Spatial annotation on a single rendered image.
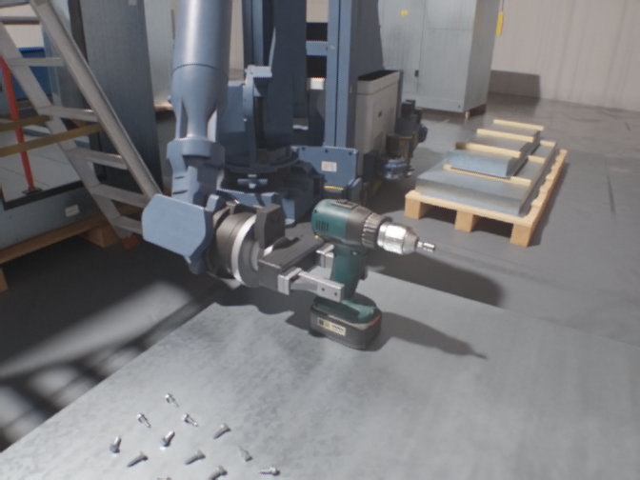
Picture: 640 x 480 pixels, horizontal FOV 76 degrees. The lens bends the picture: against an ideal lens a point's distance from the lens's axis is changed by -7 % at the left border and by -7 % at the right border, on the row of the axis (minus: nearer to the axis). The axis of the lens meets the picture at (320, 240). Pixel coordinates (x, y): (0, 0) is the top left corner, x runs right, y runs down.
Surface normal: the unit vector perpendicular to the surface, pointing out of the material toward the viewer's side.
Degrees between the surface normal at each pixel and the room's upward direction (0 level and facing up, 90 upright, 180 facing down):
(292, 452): 0
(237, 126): 90
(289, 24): 128
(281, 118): 113
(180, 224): 61
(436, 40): 90
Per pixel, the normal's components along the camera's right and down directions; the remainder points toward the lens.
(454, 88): -0.55, 0.36
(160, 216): -0.47, -0.12
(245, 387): 0.02, -0.90
